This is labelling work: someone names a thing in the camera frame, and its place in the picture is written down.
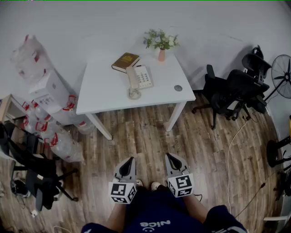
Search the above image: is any light wooden furniture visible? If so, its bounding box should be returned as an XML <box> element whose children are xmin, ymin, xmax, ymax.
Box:
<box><xmin>0</xmin><ymin>94</ymin><xmax>25</xmax><ymax>123</ymax></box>

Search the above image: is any pile of plastic bags and box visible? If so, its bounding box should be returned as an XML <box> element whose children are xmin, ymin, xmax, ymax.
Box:
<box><xmin>20</xmin><ymin>95</ymin><xmax>96</xmax><ymax>163</ymax></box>

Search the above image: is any black folded chair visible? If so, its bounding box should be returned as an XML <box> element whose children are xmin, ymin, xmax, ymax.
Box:
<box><xmin>0</xmin><ymin>122</ymin><xmax>79</xmax><ymax>211</ymax></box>

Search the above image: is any white table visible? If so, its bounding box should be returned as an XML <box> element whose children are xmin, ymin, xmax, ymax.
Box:
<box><xmin>75</xmin><ymin>41</ymin><xmax>196</xmax><ymax>141</ymax></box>

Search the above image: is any white floor cable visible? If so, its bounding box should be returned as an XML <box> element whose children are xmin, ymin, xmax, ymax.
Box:
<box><xmin>226</xmin><ymin>120</ymin><xmax>250</xmax><ymax>214</ymax></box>

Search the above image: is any white telephone base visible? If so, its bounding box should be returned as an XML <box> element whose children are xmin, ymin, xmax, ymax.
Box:
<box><xmin>134</xmin><ymin>65</ymin><xmax>155</xmax><ymax>90</ymax></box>

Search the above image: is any black standing fan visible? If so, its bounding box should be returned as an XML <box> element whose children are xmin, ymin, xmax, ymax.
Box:
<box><xmin>263</xmin><ymin>54</ymin><xmax>291</xmax><ymax>102</ymax></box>

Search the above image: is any blue and white flower bouquet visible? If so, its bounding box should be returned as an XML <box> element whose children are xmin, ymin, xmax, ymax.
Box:
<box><xmin>143</xmin><ymin>29</ymin><xmax>180</xmax><ymax>51</ymax></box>

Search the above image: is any white telephone handset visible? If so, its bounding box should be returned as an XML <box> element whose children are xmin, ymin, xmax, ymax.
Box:
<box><xmin>126</xmin><ymin>66</ymin><xmax>140</xmax><ymax>90</ymax></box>

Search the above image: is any clear bag of bottles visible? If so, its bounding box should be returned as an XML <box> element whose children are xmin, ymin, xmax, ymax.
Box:
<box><xmin>10</xmin><ymin>34</ymin><xmax>54</xmax><ymax>87</ymax></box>

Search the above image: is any person's right forearm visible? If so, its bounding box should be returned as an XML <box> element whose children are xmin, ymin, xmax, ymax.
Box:
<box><xmin>184</xmin><ymin>193</ymin><xmax>211</xmax><ymax>225</ymax></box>

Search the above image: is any black round stand base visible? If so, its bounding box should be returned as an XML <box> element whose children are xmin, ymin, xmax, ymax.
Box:
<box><xmin>266</xmin><ymin>136</ymin><xmax>291</xmax><ymax>168</ymax></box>

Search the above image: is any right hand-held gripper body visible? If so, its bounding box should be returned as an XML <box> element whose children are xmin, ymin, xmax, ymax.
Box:
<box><xmin>167</xmin><ymin>169</ymin><xmax>195</xmax><ymax>198</ymax></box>

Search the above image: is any white cardboard box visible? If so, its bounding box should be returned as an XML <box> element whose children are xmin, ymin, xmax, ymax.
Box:
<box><xmin>28</xmin><ymin>70</ymin><xmax>71</xmax><ymax>114</ymax></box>

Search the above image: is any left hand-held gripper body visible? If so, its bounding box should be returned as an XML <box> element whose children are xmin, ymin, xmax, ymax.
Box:
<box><xmin>108</xmin><ymin>175</ymin><xmax>137</xmax><ymax>205</ymax></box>

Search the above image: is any black office chair with headrest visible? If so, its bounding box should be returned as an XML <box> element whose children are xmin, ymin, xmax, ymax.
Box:
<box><xmin>227</xmin><ymin>45</ymin><xmax>272</xmax><ymax>121</ymax></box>

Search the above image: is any person's navy shirt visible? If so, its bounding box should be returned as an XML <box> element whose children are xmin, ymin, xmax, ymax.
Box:
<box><xmin>80</xmin><ymin>185</ymin><xmax>248</xmax><ymax>233</ymax></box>

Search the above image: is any brown hardcover book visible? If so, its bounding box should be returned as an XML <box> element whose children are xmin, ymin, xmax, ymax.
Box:
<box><xmin>111</xmin><ymin>52</ymin><xmax>140</xmax><ymax>74</ymax></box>

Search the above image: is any person's left forearm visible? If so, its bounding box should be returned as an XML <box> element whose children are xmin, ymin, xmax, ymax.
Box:
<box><xmin>106</xmin><ymin>200</ymin><xmax>128</xmax><ymax>230</ymax></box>

